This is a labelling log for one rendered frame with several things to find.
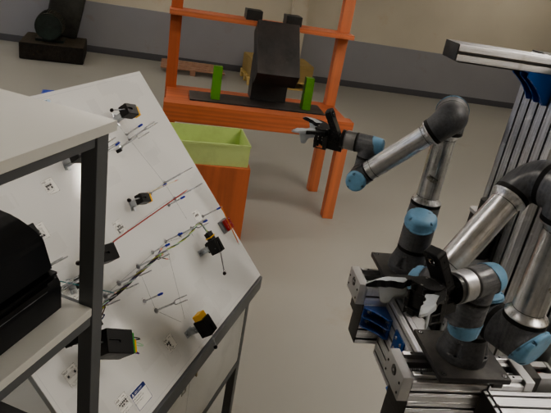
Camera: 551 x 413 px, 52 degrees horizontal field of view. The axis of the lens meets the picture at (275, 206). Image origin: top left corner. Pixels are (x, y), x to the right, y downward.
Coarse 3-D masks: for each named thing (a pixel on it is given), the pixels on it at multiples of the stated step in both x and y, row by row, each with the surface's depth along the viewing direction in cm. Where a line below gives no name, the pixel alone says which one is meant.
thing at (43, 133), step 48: (0, 96) 104; (0, 144) 82; (48, 144) 86; (96, 144) 100; (96, 192) 103; (96, 240) 108; (96, 288) 113; (48, 336) 104; (96, 336) 118; (0, 384) 92; (96, 384) 125
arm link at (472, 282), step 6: (456, 270) 125; (462, 270) 125; (468, 270) 125; (462, 276) 123; (468, 276) 123; (474, 276) 124; (468, 282) 122; (474, 282) 123; (468, 288) 122; (474, 288) 122; (468, 294) 122; (474, 294) 123; (468, 300) 123
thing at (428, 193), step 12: (456, 96) 202; (468, 108) 202; (432, 144) 207; (444, 144) 203; (432, 156) 207; (444, 156) 205; (432, 168) 208; (444, 168) 208; (420, 180) 215; (432, 180) 209; (420, 192) 214; (432, 192) 211; (420, 204) 213; (432, 204) 212
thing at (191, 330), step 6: (204, 318) 190; (210, 318) 192; (198, 324) 190; (204, 324) 189; (210, 324) 191; (186, 330) 194; (192, 330) 193; (198, 330) 191; (204, 330) 190; (210, 330) 190; (186, 336) 193; (204, 336) 191
